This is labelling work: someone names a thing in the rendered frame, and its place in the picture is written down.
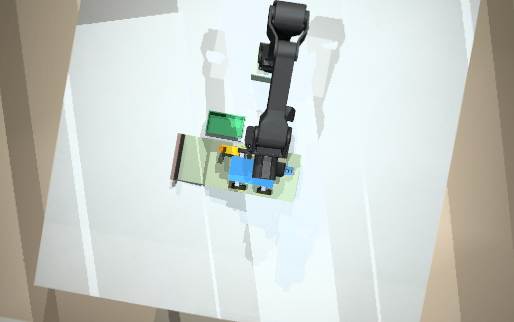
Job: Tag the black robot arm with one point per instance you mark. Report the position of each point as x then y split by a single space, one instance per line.
271 139

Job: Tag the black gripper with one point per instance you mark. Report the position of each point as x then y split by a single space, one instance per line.
290 115

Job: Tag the green tray floor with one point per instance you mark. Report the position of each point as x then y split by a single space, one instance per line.
225 124

